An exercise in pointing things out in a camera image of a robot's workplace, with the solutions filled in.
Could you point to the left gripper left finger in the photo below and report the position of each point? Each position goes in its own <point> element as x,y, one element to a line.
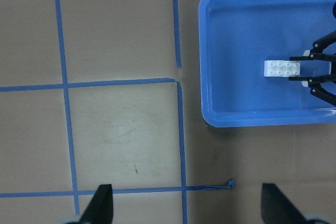
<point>100,208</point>

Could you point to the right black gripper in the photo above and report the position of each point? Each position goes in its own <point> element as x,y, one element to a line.
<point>317,54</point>

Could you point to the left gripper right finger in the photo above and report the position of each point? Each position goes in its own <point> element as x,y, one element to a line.
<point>277,208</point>

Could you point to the white block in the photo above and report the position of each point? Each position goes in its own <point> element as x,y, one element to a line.
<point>273,68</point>
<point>291,68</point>

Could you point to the blue plastic tray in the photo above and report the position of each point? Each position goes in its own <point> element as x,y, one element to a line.
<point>236,37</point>

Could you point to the brown paper table cover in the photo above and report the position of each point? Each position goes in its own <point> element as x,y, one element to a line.
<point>107,91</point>

